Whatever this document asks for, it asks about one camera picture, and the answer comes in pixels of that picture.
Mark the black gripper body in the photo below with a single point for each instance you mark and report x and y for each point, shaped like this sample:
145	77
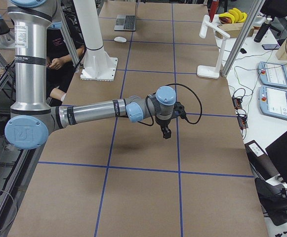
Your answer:
163	123

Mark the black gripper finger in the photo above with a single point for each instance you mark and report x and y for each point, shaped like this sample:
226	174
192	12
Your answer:
166	132

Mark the grey laptop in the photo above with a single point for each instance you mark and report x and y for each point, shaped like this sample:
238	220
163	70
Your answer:
125	23

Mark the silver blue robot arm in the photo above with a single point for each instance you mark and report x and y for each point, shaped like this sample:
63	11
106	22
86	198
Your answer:
32	119

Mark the white desk lamp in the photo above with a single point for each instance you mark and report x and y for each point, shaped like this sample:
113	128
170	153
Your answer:
209	57

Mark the white computer mouse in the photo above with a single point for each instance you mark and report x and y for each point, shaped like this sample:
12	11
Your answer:
120	39

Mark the orange circuit board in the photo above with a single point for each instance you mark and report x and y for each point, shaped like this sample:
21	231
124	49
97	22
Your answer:
237	102

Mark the lower teach pendant tablet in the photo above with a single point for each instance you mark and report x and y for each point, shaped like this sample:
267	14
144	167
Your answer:
273	101

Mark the teach pendant tablet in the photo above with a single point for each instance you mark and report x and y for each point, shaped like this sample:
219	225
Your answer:
273	101
272	74

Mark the seated person in black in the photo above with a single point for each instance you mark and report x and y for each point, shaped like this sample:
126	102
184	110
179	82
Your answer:
59	66

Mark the cardboard box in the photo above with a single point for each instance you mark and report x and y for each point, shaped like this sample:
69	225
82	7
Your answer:
233	30

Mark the upper teach pendant tablet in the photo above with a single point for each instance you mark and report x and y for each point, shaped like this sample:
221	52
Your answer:
272	74

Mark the smartphone on side table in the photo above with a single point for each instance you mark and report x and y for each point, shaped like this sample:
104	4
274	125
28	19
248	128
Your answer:
270	46

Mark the yellow bananas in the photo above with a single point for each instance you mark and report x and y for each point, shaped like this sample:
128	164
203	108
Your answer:
233	15

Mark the red bottle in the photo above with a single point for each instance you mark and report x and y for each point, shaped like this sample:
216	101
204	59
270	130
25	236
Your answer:
213	9

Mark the black water bottle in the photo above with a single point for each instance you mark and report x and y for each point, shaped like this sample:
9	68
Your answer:
263	29

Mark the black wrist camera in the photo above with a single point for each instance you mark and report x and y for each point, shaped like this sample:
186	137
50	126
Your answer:
179	111

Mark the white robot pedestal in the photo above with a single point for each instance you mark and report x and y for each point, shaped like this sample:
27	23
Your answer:
97	65

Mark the aluminium frame post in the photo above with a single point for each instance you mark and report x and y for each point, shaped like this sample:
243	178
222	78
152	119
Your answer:
255	9

